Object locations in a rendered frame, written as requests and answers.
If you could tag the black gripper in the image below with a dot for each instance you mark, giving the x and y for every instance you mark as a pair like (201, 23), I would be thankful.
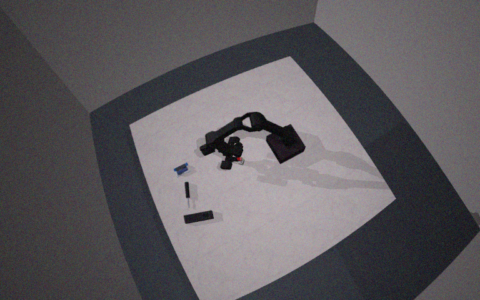
(227, 164)

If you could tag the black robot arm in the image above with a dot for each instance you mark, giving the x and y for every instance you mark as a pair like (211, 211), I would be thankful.
(215, 139)

